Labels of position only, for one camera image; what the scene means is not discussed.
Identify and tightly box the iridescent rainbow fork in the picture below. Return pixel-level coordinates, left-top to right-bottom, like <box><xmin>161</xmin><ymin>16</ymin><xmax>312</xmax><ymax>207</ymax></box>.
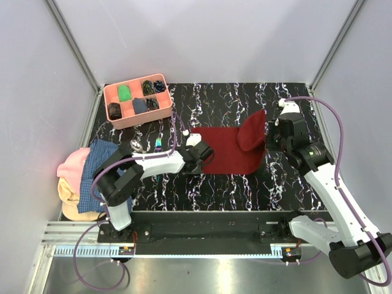
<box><xmin>154</xmin><ymin>137</ymin><xmax>162</xmax><ymax>184</ymax></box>

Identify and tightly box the dark red cloth napkin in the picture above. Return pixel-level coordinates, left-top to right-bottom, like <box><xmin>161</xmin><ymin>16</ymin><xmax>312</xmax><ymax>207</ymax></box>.
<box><xmin>192</xmin><ymin>110</ymin><xmax>266</xmax><ymax>175</ymax></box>

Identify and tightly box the iridescent handled spoon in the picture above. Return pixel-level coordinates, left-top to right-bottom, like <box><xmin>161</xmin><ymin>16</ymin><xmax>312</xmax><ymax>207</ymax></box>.
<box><xmin>130</xmin><ymin>140</ymin><xmax>146</xmax><ymax>154</ymax></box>

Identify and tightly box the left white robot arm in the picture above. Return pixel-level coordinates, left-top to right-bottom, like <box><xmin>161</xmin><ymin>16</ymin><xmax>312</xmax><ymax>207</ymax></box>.
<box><xmin>91</xmin><ymin>134</ymin><xmax>214</xmax><ymax>243</ymax></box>

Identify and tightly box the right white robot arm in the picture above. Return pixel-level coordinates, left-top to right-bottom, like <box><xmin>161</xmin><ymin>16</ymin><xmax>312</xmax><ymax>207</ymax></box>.
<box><xmin>266</xmin><ymin>98</ymin><xmax>391</xmax><ymax>287</ymax></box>

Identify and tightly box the dark striped rolled sock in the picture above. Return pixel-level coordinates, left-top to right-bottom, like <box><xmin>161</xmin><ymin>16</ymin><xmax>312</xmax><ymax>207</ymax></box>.
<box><xmin>146</xmin><ymin>97</ymin><xmax>160</xmax><ymax>111</ymax></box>

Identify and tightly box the grey blue rolled sock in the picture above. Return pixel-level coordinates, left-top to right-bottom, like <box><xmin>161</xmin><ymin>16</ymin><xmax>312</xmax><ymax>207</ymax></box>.
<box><xmin>132</xmin><ymin>97</ymin><xmax>148</xmax><ymax>115</ymax></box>

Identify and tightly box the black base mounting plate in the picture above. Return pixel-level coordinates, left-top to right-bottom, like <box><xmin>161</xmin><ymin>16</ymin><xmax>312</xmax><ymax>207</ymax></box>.
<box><xmin>97</xmin><ymin>211</ymin><xmax>300</xmax><ymax>244</ymax></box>

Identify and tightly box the blue patterned dark sock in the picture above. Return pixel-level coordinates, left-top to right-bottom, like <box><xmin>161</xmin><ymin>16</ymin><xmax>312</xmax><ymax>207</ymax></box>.
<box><xmin>153</xmin><ymin>80</ymin><xmax>166</xmax><ymax>93</ymax></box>

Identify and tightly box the pink divided organizer tray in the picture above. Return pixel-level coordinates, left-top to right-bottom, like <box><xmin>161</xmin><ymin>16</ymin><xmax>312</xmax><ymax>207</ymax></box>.
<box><xmin>103</xmin><ymin>73</ymin><xmax>173</xmax><ymax>130</ymax></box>

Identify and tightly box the yellow patterned dark sock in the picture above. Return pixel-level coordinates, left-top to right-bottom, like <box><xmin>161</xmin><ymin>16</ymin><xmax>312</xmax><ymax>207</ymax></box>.
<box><xmin>141</xmin><ymin>80</ymin><xmax>154</xmax><ymax>96</ymax></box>

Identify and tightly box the dark brown rolled sock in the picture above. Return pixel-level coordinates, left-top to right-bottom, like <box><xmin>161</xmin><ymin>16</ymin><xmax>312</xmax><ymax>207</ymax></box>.
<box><xmin>107</xmin><ymin>103</ymin><xmax>122</xmax><ymax>121</ymax></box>

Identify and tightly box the green rolled sock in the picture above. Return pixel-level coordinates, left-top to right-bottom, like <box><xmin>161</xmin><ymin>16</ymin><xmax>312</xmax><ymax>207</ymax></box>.
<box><xmin>118</xmin><ymin>85</ymin><xmax>132</xmax><ymax>102</ymax></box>

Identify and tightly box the blue checkered cloth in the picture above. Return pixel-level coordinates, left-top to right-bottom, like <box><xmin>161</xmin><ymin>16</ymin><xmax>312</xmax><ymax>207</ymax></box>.
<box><xmin>77</xmin><ymin>139</ymin><xmax>119</xmax><ymax>213</ymax></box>

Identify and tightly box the pink cloth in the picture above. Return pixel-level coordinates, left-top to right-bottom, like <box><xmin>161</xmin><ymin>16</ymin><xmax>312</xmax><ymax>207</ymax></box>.
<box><xmin>57</xmin><ymin>148</ymin><xmax>90</xmax><ymax>192</ymax></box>

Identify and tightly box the peach orange cloth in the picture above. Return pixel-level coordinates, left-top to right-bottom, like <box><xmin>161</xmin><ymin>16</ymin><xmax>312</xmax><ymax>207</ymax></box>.
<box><xmin>58</xmin><ymin>178</ymin><xmax>99</xmax><ymax>222</ymax></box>

